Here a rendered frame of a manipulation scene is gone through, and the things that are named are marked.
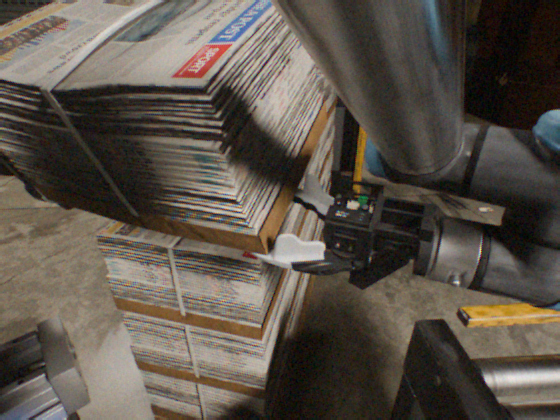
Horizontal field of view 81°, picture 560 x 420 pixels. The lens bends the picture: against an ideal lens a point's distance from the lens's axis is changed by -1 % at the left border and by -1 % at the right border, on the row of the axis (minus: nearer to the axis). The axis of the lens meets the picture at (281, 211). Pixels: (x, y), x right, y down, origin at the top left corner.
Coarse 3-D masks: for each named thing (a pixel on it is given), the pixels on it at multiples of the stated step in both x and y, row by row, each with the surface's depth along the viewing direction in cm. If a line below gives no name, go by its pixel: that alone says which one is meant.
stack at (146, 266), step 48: (144, 240) 69; (192, 240) 69; (144, 288) 74; (192, 288) 71; (240, 288) 67; (288, 288) 97; (144, 336) 85; (192, 336) 79; (288, 336) 115; (144, 384) 97; (192, 384) 91; (288, 384) 126
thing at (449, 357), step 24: (432, 336) 51; (408, 360) 57; (432, 360) 48; (456, 360) 47; (432, 384) 49; (456, 384) 44; (480, 384) 44; (432, 408) 49; (456, 408) 43; (480, 408) 41
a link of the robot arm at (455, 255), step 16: (448, 224) 35; (464, 224) 35; (480, 224) 35; (448, 240) 34; (464, 240) 34; (480, 240) 33; (432, 256) 35; (448, 256) 34; (464, 256) 33; (432, 272) 35; (448, 272) 34; (464, 272) 34
